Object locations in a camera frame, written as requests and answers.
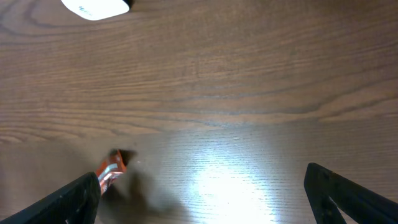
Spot white barcode scanner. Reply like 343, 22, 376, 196
61, 0, 132, 21

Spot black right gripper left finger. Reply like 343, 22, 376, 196
1, 172, 101, 224

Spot orange chocolate bar wrapper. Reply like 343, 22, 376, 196
95, 149, 131, 195

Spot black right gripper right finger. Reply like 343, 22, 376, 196
304, 162, 397, 223

